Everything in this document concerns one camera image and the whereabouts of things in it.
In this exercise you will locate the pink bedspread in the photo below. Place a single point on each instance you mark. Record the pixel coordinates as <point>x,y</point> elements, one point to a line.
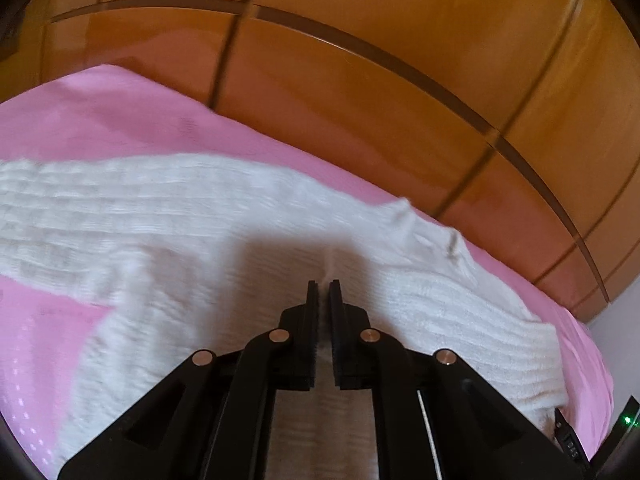
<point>125,115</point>

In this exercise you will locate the white knit sweater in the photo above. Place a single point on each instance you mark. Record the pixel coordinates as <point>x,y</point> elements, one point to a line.
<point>165,240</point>

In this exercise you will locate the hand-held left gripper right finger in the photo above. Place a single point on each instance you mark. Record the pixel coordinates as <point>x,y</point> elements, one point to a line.
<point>336,310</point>

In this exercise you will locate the wooden wardrobe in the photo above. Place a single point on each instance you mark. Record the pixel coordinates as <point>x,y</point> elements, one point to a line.
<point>380,70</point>

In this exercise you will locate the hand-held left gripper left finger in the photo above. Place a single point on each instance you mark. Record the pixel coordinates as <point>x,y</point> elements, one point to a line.
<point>311,310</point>

